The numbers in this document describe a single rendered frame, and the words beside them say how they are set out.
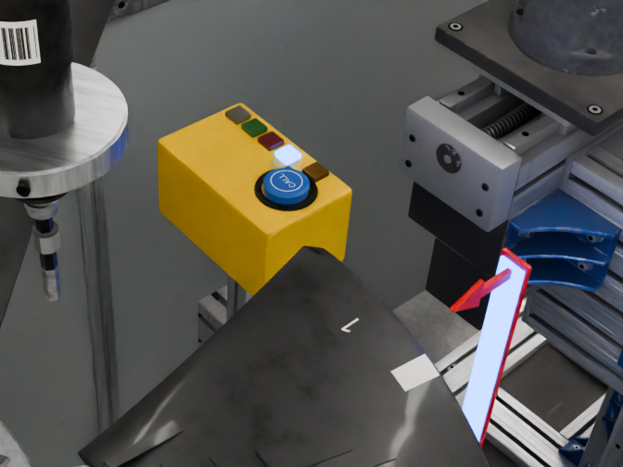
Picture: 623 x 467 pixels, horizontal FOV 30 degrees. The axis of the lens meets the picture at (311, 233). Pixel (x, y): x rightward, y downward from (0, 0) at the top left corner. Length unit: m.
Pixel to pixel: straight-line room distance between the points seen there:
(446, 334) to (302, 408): 1.68
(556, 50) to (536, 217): 0.18
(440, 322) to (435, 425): 1.65
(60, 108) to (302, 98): 1.33
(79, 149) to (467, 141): 0.84
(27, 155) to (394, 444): 0.37
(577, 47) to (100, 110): 0.88
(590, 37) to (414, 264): 1.09
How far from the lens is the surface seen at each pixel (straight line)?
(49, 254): 0.48
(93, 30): 0.60
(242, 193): 1.01
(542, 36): 1.27
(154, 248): 1.71
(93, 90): 0.45
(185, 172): 1.04
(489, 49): 1.28
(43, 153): 0.42
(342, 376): 0.74
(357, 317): 0.76
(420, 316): 2.40
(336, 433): 0.71
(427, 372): 0.76
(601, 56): 1.27
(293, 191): 1.00
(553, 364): 2.09
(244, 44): 1.59
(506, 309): 0.83
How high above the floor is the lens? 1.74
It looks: 43 degrees down
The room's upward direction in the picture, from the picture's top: 5 degrees clockwise
